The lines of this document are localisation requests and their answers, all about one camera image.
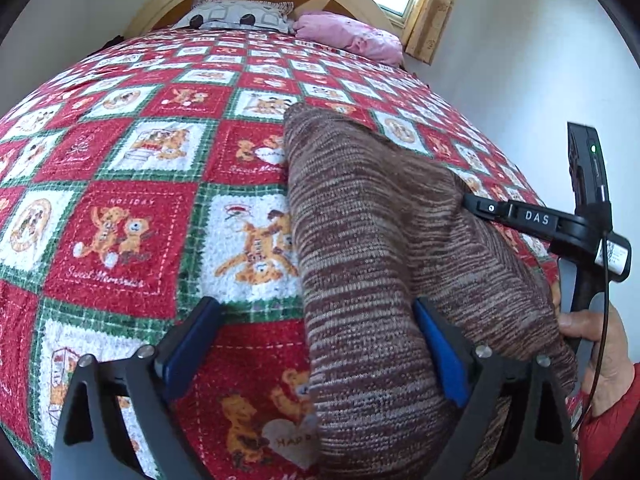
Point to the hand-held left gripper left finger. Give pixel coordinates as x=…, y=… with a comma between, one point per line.
x=185, y=355

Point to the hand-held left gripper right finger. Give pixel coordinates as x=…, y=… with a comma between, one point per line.
x=442, y=355

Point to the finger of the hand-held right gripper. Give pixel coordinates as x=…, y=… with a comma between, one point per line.
x=520, y=217

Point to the brown knit sweater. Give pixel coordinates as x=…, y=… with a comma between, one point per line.
x=380, y=240

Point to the person's right forearm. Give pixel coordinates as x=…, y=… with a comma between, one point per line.
x=610, y=440

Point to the person's right hand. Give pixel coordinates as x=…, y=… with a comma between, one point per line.
x=605, y=345

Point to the red bear printed blanket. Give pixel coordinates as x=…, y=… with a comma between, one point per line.
x=150, y=220

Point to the yellow patterned curtain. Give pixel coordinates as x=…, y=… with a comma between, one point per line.
x=435, y=15

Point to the pink pillow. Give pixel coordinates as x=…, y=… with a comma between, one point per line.
x=350, y=35

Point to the dark cloth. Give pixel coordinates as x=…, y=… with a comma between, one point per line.
x=110, y=44

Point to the grey patterned pillow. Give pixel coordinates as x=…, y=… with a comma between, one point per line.
x=230, y=15

